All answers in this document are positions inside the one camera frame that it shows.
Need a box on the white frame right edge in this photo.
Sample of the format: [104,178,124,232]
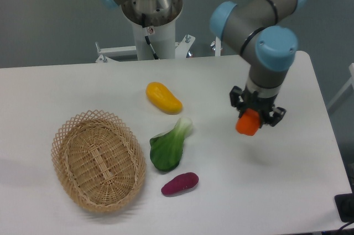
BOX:
[326,63,353,113]

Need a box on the green toy bok choy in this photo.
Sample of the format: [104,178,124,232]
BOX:
[149,117,193,172]

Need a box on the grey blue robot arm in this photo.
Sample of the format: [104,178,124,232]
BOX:
[102,0,306,134]

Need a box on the orange toy fruit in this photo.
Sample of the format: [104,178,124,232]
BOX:
[236,108,261,136]

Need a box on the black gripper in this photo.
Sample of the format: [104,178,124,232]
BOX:
[229,84,287,128]

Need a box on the purple toy sweet potato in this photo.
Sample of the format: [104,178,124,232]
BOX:
[161,172,199,196]

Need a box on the black device at table edge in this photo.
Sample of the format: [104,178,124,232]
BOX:
[334,194,353,222]

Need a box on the woven wicker basket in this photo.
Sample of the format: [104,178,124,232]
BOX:
[51,109,146,213]

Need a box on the white pedestal base frame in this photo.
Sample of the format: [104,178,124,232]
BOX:
[95,34,196,63]

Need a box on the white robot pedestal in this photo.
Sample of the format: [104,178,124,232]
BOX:
[121,0,184,61]

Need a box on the yellow toy mango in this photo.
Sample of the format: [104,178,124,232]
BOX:
[145,82,183,114]

